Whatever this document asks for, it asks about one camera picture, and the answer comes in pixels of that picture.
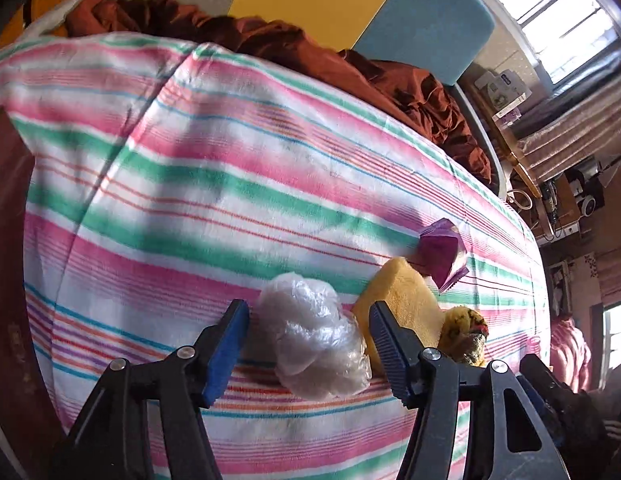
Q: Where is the clear plastic bag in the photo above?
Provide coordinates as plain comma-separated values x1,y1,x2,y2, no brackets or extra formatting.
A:
253,272,373,401

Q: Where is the purple snack packet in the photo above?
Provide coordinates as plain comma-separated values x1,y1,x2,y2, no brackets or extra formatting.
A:
409,219,469,292

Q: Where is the yellow patterned rolled sock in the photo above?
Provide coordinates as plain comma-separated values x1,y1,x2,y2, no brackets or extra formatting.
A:
437,306,489,367

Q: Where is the pink pillow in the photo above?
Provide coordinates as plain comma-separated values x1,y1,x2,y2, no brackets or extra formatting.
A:
550,316,591,393

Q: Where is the yellow sponge block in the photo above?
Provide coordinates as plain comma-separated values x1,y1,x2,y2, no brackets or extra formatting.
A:
352,258,444,376

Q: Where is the wooden side table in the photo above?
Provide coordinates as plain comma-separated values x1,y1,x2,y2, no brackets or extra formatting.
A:
465,82,542,200

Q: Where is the striped bed sheet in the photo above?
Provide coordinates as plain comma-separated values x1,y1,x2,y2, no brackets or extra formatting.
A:
0,34,550,478

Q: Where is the rust brown blanket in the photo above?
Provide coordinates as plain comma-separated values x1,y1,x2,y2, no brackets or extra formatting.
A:
64,0,492,185

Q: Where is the pink beige curtain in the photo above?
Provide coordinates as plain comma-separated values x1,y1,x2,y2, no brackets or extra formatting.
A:
518,78,621,183

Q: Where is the white cardboard box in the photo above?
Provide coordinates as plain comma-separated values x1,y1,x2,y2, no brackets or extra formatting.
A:
475,70,532,119

